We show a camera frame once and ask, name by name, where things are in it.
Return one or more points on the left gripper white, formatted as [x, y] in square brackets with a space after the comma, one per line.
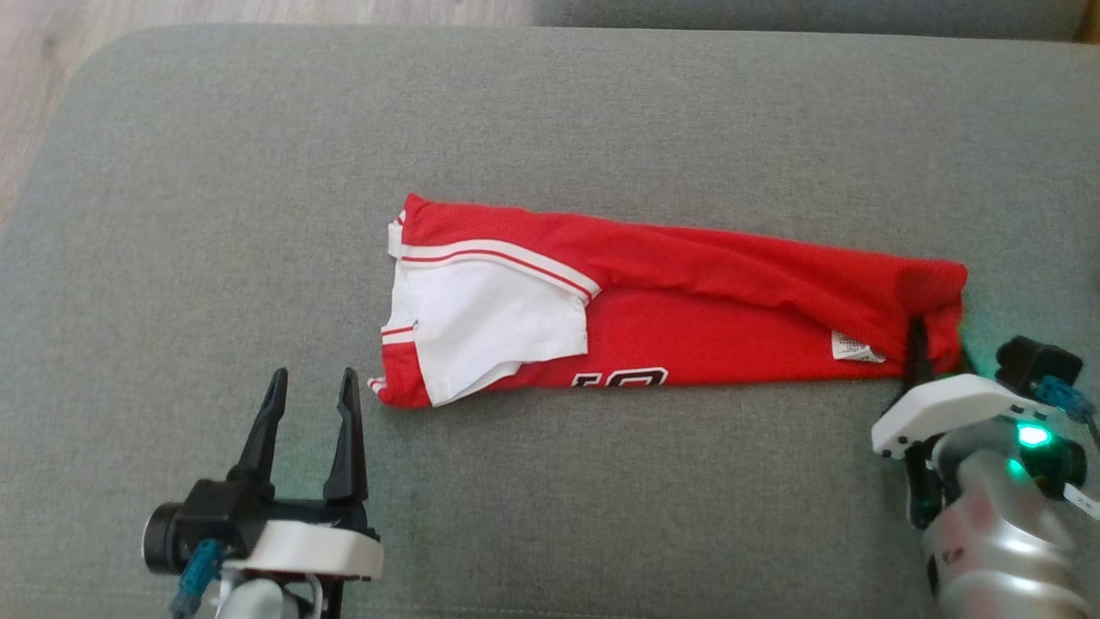
[318, 546]

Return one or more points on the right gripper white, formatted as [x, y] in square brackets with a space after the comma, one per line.
[954, 404]

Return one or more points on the red white basketball jersey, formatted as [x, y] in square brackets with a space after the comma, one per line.
[687, 292]

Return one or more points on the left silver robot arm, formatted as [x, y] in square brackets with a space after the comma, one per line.
[258, 602]

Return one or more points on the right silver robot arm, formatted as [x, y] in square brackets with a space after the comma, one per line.
[997, 533]

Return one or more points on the grey sofa seat cushion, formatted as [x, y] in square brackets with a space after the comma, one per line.
[550, 499]

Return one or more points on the yellow furniture panel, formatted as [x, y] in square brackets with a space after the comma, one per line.
[1090, 17]

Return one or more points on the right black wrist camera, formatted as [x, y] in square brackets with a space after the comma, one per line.
[1031, 361]

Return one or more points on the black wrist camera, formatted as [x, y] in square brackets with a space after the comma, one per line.
[1031, 361]
[202, 516]

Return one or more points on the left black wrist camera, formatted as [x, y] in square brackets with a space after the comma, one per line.
[202, 516]

